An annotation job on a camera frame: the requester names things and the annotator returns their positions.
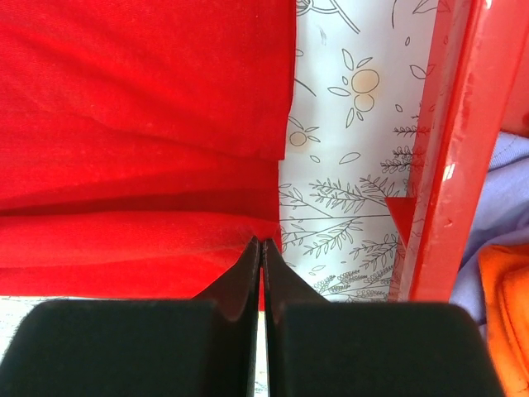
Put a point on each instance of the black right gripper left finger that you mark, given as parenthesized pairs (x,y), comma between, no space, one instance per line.
(204,346)

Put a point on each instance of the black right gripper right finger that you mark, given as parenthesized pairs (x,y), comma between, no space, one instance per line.
(319,348)

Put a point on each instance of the red t shirt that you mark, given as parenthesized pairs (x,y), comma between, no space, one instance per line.
(140,142)

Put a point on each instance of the orange t shirt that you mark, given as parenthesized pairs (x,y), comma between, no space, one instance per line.
(504,273)

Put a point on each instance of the lavender t shirt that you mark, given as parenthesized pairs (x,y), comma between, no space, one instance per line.
(501,218)

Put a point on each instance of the floral table cloth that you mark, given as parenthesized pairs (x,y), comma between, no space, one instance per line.
(358,75)

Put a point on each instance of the red plastic bin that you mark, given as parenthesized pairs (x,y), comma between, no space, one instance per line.
(476,87)

